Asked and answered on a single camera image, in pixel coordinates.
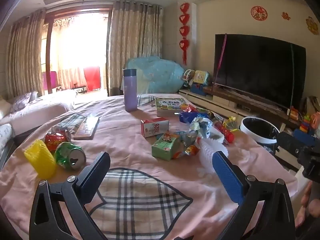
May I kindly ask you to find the toy phone on cabinet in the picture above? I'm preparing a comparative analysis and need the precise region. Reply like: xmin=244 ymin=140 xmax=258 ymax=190
xmin=193 ymin=70 xmax=209 ymax=85

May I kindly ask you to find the green drink carton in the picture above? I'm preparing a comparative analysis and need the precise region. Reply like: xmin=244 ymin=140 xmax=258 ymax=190
xmin=151 ymin=133 xmax=180 ymax=161

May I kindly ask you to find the red snack bag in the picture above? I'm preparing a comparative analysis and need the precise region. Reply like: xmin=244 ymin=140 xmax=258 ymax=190
xmin=181 ymin=104 xmax=199 ymax=113

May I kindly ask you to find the wooden remote tray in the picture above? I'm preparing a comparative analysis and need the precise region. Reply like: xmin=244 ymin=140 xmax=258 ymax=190
xmin=73 ymin=116 xmax=99 ymax=140

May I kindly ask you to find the left beige curtain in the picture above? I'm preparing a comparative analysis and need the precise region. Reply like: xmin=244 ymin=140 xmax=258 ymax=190
xmin=5 ymin=9 xmax=46 ymax=98

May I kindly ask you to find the right beige curtain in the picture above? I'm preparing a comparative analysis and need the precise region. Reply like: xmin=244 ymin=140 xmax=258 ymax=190
xmin=106 ymin=0 xmax=163 ymax=96

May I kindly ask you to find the pink plaid tablecloth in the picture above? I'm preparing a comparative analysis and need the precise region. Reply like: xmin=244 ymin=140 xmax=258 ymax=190
xmin=1 ymin=96 xmax=298 ymax=239

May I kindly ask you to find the purple thermos bottle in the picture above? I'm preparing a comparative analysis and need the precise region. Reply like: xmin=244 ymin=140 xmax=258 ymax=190
xmin=123 ymin=69 xmax=137 ymax=112

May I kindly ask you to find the right hand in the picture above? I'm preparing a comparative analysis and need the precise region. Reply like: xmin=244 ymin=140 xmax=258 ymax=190
xmin=295 ymin=181 xmax=320 ymax=228

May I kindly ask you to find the light blue covered furniture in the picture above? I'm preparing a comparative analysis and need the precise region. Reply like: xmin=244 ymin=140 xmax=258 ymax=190
xmin=125 ymin=56 xmax=184 ymax=94

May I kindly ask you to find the green crushed can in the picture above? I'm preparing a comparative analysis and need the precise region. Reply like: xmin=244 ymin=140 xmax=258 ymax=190
xmin=54 ymin=142 xmax=86 ymax=170

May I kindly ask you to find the red round wall decal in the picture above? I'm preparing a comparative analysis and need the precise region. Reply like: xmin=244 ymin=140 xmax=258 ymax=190
xmin=251 ymin=5 xmax=268 ymax=21

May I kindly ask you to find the rainbow stacking ring toy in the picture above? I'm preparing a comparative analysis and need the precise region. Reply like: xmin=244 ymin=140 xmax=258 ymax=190
xmin=299 ymin=115 xmax=311 ymax=133

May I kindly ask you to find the paper wrapper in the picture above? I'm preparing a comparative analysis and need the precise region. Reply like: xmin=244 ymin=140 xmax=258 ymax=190
xmin=182 ymin=117 xmax=224 ymax=155

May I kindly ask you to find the beige curtain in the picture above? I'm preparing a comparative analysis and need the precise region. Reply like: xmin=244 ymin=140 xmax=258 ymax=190
xmin=106 ymin=0 xmax=163 ymax=96
xmin=5 ymin=9 xmax=46 ymax=98

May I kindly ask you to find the red crushed can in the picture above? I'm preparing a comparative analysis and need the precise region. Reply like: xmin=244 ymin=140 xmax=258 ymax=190
xmin=44 ymin=128 xmax=71 ymax=154

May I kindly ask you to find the red heart hanging decoration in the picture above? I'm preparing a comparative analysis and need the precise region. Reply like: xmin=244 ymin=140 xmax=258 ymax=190
xmin=178 ymin=2 xmax=190 ymax=66

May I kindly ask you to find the white red carton box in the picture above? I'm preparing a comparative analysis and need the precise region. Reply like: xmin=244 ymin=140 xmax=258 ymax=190
xmin=141 ymin=118 xmax=169 ymax=138

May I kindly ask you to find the white trash bin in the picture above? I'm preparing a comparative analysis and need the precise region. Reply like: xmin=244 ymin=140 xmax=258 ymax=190
xmin=240 ymin=116 xmax=280 ymax=155

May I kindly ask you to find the sofa with pillows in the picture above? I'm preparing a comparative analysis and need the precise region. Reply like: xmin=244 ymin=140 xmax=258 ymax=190
xmin=1 ymin=90 xmax=76 ymax=154

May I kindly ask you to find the blue snack wrapper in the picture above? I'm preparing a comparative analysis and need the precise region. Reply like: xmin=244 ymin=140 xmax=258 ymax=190
xmin=178 ymin=112 xmax=209 ymax=124

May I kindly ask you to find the red snack tube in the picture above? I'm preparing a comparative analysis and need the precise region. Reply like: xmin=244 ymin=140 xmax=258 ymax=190
xmin=214 ymin=122 xmax=234 ymax=144

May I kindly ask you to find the black television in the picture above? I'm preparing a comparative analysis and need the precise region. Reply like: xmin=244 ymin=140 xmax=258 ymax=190
xmin=214 ymin=34 xmax=306 ymax=108

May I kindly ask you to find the white TV cabinet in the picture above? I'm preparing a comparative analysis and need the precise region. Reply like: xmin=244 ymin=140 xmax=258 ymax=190
xmin=178 ymin=88 xmax=301 ymax=165

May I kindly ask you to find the green children's book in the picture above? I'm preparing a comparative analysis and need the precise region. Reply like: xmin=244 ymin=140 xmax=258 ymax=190
xmin=155 ymin=98 xmax=189 ymax=117

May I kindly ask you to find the gold foil wrapper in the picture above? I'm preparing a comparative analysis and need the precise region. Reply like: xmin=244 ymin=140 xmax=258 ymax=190
xmin=223 ymin=116 xmax=239 ymax=132

